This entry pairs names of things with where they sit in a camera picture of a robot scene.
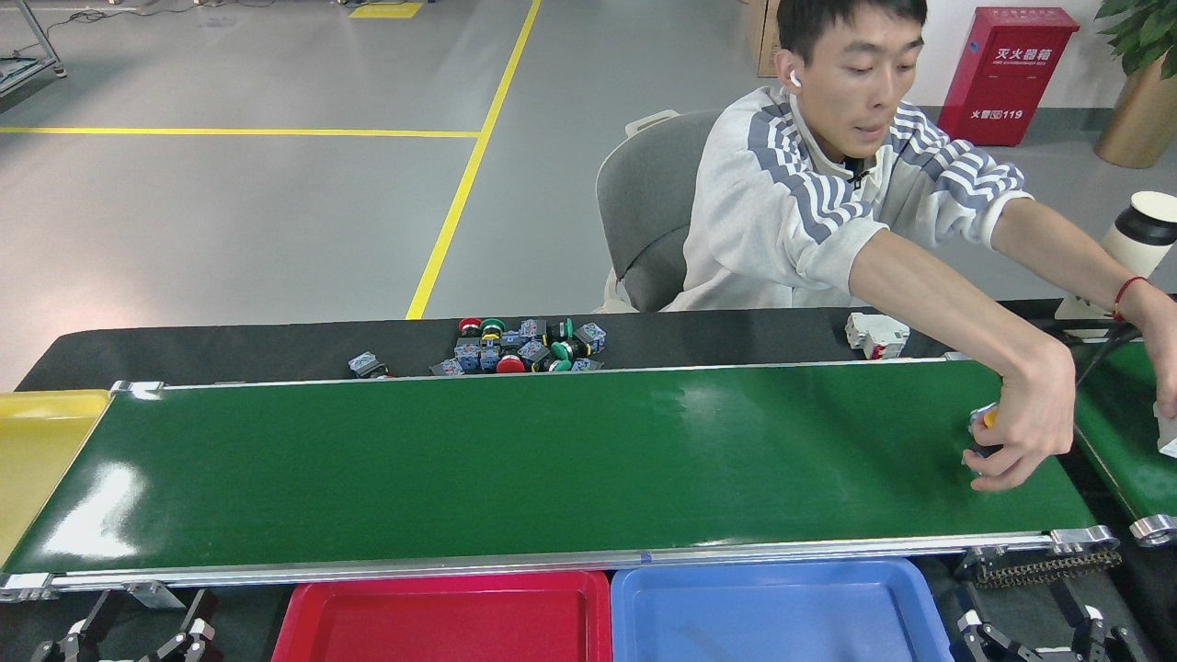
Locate blue plastic tray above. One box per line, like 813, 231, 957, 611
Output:
611, 558, 953, 662

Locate brown cardboard box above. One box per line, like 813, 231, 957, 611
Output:
743, 0, 783, 78

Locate person's left hand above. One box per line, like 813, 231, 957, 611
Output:
1114, 280, 1177, 419

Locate green conveyor belt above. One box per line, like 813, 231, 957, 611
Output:
0, 355, 1123, 603
1071, 340, 1177, 548

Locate black drive chain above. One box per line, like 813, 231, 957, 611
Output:
956, 542, 1125, 589

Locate yellow plastic tray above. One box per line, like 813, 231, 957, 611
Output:
0, 389, 113, 566

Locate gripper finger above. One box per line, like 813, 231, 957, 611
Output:
138, 590, 222, 662
1057, 584, 1150, 662
952, 588, 1026, 662
32, 590, 125, 662

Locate person's right hand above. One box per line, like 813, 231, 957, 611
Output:
961, 342, 1079, 493

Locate red string bracelet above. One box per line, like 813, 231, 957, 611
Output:
1111, 276, 1150, 323

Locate green potted plant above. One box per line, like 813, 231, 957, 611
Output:
1094, 0, 1177, 79

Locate black table cover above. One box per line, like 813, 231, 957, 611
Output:
17, 296, 1177, 394

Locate silver metal rack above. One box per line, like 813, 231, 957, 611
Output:
0, 0, 67, 97

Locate gold plant pot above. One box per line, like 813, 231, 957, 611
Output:
1094, 51, 1177, 169

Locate black floor cable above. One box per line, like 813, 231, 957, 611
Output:
41, 0, 304, 33

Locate blue block push button switch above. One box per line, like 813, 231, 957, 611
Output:
961, 402, 1005, 461

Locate black metal bracket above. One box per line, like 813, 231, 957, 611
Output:
1039, 317, 1146, 387

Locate red fire extinguisher cabinet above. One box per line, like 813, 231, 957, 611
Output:
938, 7, 1081, 148

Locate red plastic tray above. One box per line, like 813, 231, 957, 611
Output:
271, 570, 612, 662

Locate person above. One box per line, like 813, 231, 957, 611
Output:
662, 0, 1035, 314

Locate grey office chair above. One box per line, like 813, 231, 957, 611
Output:
595, 108, 727, 314

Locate white bottle black lid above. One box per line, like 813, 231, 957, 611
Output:
1056, 190, 1177, 321

